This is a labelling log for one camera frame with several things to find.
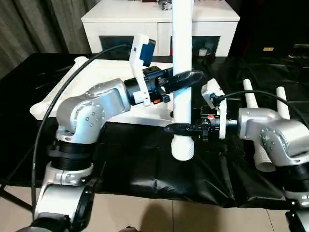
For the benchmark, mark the black and white bundle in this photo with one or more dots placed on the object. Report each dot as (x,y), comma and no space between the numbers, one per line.
(165,4)

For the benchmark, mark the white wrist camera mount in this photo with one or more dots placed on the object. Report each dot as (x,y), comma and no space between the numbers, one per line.
(212,90)
(136,62)

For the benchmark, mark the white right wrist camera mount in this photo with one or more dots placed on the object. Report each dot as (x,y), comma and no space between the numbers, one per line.
(212,90)

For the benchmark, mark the white cabinet with glass doors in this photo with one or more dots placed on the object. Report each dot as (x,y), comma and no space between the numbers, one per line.
(135,21)

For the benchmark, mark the white plastic table leg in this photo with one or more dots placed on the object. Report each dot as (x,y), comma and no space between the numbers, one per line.
(182,48)
(283,104)
(249,96)

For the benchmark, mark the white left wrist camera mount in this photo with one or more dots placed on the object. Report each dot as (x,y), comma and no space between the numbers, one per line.
(136,62)

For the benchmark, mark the white plastic bottle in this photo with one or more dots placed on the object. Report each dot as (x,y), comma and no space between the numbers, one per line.
(203,52)

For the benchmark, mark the white plastic table top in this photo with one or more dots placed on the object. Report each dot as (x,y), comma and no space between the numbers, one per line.
(101,72)

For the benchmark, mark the black tripod stand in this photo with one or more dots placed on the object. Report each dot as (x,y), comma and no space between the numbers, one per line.
(14,197)

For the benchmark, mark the grey-green curtain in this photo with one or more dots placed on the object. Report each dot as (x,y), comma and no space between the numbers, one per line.
(36,29)

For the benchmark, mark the black mat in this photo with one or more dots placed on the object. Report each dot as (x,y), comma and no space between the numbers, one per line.
(157,169)

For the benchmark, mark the small yellow label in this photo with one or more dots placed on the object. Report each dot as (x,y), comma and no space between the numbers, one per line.
(268,49)

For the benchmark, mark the red and white bottle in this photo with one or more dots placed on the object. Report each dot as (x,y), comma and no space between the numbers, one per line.
(172,47)

